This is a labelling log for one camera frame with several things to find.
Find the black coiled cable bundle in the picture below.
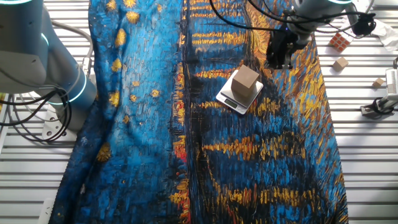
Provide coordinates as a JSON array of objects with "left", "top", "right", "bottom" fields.
[{"left": 352, "top": 12, "right": 377, "bottom": 37}]

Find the black base cable bundle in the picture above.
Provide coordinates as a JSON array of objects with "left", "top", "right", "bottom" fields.
[{"left": 0, "top": 88, "right": 73, "bottom": 144}]

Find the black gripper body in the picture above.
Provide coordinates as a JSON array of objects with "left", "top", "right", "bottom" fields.
[{"left": 266, "top": 27, "right": 307, "bottom": 63}]

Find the crumpled white paper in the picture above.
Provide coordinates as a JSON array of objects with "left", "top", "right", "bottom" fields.
[{"left": 351, "top": 0, "right": 398, "bottom": 52}]

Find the blue starry painting cloth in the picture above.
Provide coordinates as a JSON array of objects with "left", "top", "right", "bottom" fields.
[{"left": 49, "top": 0, "right": 349, "bottom": 224}]

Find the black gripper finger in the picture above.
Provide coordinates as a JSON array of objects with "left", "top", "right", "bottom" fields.
[
  {"left": 267, "top": 51, "right": 281, "bottom": 70},
  {"left": 280, "top": 51, "right": 295, "bottom": 70}
]

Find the silver ribbed camera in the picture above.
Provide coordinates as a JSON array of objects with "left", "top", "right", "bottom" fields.
[{"left": 385, "top": 68, "right": 398, "bottom": 95}]

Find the grey cable hose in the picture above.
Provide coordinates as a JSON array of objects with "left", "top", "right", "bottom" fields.
[{"left": 51, "top": 20, "right": 95, "bottom": 76}]

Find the white plastic strip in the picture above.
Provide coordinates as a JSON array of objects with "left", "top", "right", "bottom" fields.
[{"left": 37, "top": 197, "right": 56, "bottom": 224}]

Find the silver digital scale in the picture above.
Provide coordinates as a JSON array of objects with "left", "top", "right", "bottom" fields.
[{"left": 215, "top": 70, "right": 264, "bottom": 115}]

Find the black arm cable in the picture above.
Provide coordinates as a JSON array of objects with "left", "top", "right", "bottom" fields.
[{"left": 208, "top": 0, "right": 377, "bottom": 40}]

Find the black looped camera cable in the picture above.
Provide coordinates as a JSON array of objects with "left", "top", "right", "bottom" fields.
[{"left": 371, "top": 96, "right": 388, "bottom": 115}]

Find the cardboard brown cube box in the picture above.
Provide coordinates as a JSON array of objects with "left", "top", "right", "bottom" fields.
[{"left": 231, "top": 64, "right": 261, "bottom": 98}]

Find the orange white rubik's cube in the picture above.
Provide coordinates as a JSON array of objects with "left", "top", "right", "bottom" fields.
[{"left": 328, "top": 30, "right": 355, "bottom": 53}]

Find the small wooden cube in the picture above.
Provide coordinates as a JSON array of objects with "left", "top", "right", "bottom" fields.
[{"left": 332, "top": 57, "right": 349, "bottom": 72}]

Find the black metal clamp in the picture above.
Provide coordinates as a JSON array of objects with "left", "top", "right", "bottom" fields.
[{"left": 360, "top": 93, "right": 398, "bottom": 119}]

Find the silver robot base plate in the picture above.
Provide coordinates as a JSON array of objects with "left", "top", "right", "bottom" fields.
[{"left": 42, "top": 107, "right": 78, "bottom": 142}]

